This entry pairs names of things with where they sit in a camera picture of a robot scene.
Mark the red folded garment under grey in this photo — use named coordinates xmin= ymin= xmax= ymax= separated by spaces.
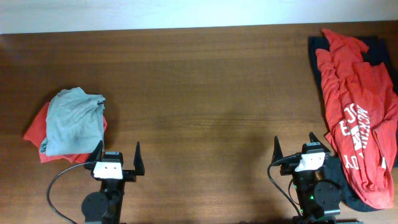
xmin=23 ymin=102 xmax=90 ymax=164

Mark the dark navy garment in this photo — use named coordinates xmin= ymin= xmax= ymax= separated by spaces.
xmin=308 ymin=36 xmax=397 ymax=212

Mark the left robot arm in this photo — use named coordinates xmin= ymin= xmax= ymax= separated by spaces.
xmin=81 ymin=141 xmax=145 ymax=224

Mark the red printed t-shirt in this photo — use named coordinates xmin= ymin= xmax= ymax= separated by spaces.
xmin=315 ymin=29 xmax=397 ymax=209

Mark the grey folded t-shirt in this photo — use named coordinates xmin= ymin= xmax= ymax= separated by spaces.
xmin=40 ymin=87 xmax=105 ymax=156

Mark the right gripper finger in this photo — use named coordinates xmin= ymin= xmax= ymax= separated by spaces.
xmin=308 ymin=132 xmax=330 ymax=153
xmin=272 ymin=136 xmax=283 ymax=163

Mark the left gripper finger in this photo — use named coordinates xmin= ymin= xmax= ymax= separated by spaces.
xmin=134 ymin=141 xmax=145 ymax=174
xmin=86 ymin=141 xmax=103 ymax=162

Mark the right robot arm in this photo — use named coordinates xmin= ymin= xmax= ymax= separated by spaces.
xmin=267 ymin=133 xmax=341 ymax=223

